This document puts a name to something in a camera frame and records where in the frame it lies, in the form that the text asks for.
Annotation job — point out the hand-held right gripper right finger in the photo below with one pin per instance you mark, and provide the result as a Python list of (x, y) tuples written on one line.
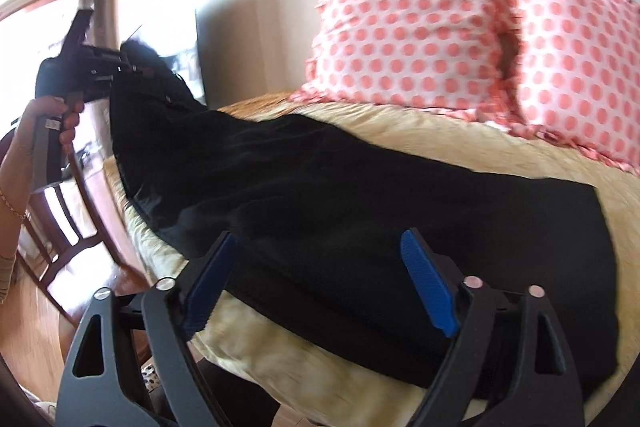
[(430, 287)]

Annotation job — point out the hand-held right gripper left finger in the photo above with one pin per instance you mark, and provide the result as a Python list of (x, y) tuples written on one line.
[(207, 292)]

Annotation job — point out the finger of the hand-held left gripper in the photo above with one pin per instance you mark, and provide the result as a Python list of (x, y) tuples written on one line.
[(135, 62)]

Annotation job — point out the black pants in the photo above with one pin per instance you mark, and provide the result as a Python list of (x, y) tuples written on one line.
[(325, 207)]

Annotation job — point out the person's left forearm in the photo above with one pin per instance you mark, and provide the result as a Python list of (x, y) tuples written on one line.
[(10, 227)]

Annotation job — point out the person's left hand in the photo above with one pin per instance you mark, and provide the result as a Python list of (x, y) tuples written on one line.
[(37, 137)]

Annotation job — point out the dark cloth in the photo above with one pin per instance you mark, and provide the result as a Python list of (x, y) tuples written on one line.
[(235, 397)]

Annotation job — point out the yellow patterned blanket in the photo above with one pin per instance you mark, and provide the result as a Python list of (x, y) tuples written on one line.
[(450, 142)]

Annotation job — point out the wooden chair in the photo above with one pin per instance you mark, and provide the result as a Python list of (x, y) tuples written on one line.
[(55, 227)]

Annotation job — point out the large pink polka dot pillow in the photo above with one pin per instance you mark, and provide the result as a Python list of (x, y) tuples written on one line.
[(410, 32)]

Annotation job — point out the small pink polka dot pillow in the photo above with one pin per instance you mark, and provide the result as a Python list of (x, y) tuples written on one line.
[(580, 67)]

